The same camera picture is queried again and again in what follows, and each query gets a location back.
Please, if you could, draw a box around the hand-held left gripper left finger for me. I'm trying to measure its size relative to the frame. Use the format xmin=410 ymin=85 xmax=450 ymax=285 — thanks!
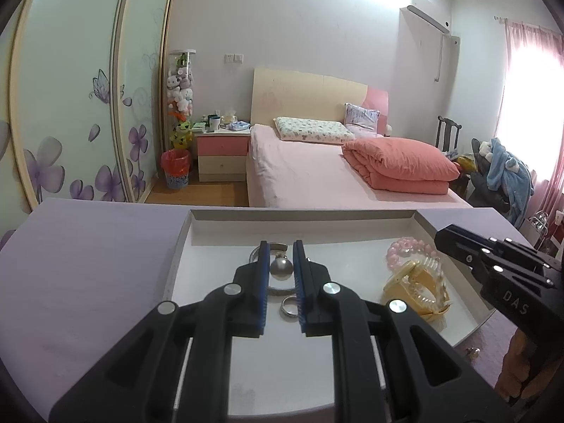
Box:
xmin=48 ymin=240 xmax=270 ymax=423

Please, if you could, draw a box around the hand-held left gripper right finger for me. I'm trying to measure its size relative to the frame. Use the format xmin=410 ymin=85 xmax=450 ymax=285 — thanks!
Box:
xmin=293 ymin=239 xmax=516 ymax=423

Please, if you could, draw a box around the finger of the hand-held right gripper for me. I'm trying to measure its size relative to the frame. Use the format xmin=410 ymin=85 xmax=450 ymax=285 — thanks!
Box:
xmin=434 ymin=224 xmax=557 ymax=292
xmin=487 ymin=237 xmax=564 ymax=274

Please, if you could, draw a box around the silver bangle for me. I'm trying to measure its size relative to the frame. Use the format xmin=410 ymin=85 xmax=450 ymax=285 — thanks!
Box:
xmin=248 ymin=241 xmax=297 ymax=297

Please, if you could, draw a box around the grey shallow tray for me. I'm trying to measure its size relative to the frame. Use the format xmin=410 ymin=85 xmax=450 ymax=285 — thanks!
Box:
xmin=163 ymin=209 xmax=498 ymax=417

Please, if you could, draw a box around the pink bead bracelet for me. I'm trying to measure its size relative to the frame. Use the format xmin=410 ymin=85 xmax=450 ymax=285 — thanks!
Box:
xmin=387 ymin=238 xmax=440 ymax=270

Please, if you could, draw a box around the yellow hair claw clip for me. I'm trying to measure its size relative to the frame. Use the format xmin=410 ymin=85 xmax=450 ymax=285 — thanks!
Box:
xmin=381 ymin=258 xmax=453 ymax=319

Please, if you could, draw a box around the person's right hand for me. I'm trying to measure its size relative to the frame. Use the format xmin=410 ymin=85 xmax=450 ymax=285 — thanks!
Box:
xmin=496 ymin=328 xmax=545 ymax=405

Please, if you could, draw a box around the blue plush garment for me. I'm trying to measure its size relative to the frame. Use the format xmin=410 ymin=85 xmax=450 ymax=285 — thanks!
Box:
xmin=482 ymin=137 xmax=535 ymax=226

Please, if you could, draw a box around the folded pink quilt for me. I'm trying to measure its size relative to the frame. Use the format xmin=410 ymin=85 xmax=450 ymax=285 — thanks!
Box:
xmin=341 ymin=137 xmax=461 ymax=197

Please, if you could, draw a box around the pink bed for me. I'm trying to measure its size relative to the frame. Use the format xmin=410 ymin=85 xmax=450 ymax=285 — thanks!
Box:
xmin=246 ymin=123 xmax=474 ymax=209

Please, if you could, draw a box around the dark wooden chair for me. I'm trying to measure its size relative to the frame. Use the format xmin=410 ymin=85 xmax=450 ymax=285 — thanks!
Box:
xmin=435 ymin=115 xmax=462 ymax=151

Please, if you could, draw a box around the pink beige nightstand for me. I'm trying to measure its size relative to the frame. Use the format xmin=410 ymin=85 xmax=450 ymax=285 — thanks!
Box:
xmin=196 ymin=125 xmax=252 ymax=182

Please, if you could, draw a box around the blue bin with red bag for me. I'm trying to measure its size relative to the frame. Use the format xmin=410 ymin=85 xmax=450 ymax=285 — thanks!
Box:
xmin=160 ymin=149 xmax=192 ymax=190

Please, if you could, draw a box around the pink curtain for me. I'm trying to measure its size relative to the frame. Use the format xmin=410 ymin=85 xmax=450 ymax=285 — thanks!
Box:
xmin=493 ymin=20 xmax=564 ymax=239

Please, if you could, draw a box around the white patterned pillow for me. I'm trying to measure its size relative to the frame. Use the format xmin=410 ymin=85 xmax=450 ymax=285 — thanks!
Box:
xmin=273 ymin=117 xmax=355 ymax=145

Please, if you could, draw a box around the small purple pillow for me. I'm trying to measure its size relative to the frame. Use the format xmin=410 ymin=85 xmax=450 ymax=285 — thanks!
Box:
xmin=344 ymin=103 xmax=380 ymax=138

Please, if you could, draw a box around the beige pink headboard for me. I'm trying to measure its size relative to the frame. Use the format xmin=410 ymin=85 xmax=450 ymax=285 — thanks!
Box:
xmin=250 ymin=68 xmax=391 ymax=135

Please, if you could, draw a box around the white pipe cover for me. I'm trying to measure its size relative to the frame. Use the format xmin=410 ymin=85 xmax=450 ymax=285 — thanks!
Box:
xmin=436 ymin=33 xmax=461 ymax=82

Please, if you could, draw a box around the clear tube of plush toys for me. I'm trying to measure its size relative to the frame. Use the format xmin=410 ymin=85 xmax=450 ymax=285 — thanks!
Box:
xmin=167 ymin=50 xmax=197 ymax=151

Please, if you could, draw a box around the white air conditioner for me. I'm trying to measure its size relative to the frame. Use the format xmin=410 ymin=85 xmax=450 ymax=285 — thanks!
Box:
xmin=406 ymin=5 xmax=451 ymax=35

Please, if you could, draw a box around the floral sliding door wardrobe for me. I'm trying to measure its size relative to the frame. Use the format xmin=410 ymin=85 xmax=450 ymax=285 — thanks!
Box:
xmin=0 ymin=0 xmax=182 ymax=250

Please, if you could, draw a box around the metal wire rack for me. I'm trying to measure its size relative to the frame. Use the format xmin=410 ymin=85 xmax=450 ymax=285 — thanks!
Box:
xmin=524 ymin=211 xmax=552 ymax=248

